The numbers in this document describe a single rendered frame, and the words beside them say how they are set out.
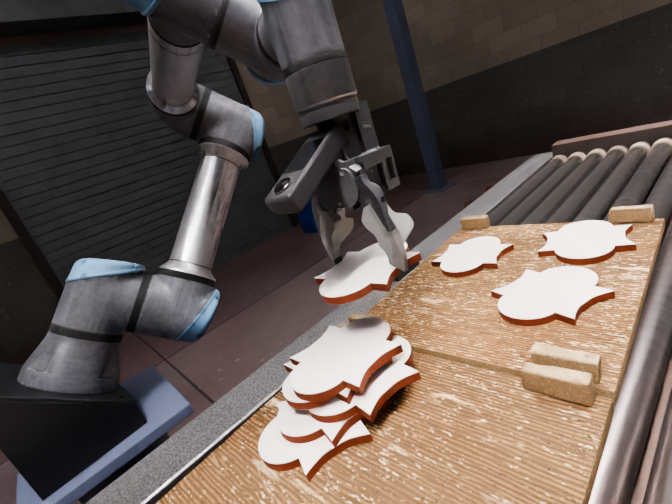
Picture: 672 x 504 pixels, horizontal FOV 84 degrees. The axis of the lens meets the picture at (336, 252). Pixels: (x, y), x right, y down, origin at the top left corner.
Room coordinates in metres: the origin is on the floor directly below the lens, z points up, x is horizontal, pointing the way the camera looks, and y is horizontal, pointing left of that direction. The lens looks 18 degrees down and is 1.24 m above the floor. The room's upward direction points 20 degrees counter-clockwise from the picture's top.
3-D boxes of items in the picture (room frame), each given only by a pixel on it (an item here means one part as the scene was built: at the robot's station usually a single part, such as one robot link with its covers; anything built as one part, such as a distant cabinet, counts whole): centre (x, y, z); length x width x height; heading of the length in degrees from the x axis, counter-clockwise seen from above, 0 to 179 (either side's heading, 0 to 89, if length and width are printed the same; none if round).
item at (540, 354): (0.30, -0.18, 0.95); 0.06 x 0.02 x 0.03; 40
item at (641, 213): (0.55, -0.48, 0.95); 0.06 x 0.02 x 0.03; 40
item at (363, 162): (0.47, -0.05, 1.20); 0.09 x 0.08 x 0.12; 130
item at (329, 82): (0.47, -0.05, 1.28); 0.08 x 0.08 x 0.05
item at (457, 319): (0.52, -0.24, 0.93); 0.41 x 0.35 x 0.02; 130
